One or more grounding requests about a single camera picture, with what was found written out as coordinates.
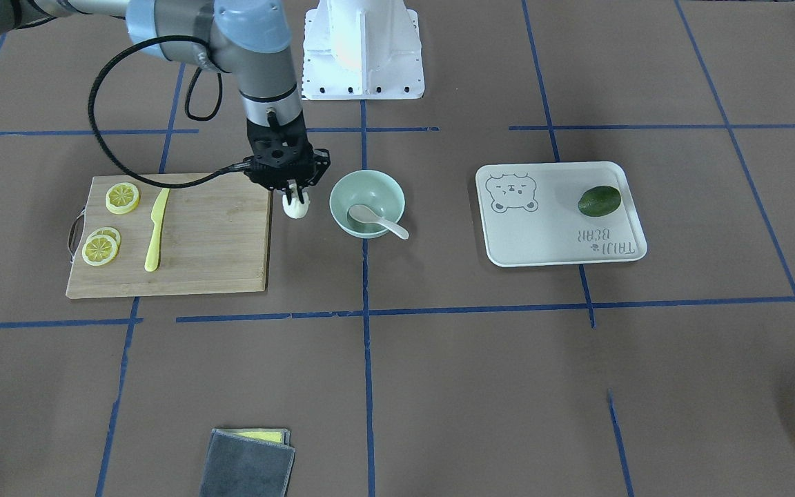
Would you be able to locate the green avocado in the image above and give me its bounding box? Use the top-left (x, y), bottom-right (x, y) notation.
top-left (577, 185), bottom-right (622, 217)

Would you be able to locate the wooden cutting board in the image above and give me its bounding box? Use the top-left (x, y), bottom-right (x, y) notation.
top-left (66, 173), bottom-right (272, 300)

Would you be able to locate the grey folded cloth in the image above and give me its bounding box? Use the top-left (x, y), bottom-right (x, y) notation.
top-left (199, 428), bottom-right (295, 496)

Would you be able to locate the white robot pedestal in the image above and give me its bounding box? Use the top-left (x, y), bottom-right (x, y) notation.
top-left (301, 1), bottom-right (426, 101)

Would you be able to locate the white bear tray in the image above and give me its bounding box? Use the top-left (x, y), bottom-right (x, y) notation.
top-left (474, 161), bottom-right (649, 268)

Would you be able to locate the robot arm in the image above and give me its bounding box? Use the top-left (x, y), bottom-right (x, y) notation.
top-left (0, 1), bottom-right (329, 206)

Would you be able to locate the lemon slice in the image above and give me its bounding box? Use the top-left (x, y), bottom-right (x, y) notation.
top-left (80, 235), bottom-right (119, 266)
top-left (104, 182), bottom-right (141, 215)

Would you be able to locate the white ceramic spoon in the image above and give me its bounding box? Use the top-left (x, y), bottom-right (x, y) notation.
top-left (348, 204), bottom-right (409, 240)

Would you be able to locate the upper lemon slice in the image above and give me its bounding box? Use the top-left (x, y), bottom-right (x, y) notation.
top-left (80, 235), bottom-right (119, 266)

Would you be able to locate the yellow plastic knife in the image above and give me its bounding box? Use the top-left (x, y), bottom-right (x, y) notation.
top-left (143, 188), bottom-right (170, 273)

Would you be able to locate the lower lemon slice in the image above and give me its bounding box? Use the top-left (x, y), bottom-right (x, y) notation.
top-left (104, 182), bottom-right (141, 215)

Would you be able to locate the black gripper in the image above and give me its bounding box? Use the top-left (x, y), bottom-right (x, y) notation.
top-left (246, 116), bottom-right (312, 205)

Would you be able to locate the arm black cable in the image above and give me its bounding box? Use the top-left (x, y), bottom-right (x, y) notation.
top-left (87, 35), bottom-right (253, 190)

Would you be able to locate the white steamed bun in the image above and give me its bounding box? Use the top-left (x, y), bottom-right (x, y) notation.
top-left (282, 190), bottom-right (311, 220)

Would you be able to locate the green ceramic bowl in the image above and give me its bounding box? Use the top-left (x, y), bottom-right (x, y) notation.
top-left (329, 170), bottom-right (406, 239)

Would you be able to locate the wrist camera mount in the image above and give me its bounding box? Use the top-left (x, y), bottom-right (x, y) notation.
top-left (240, 146), bottom-right (331, 191)

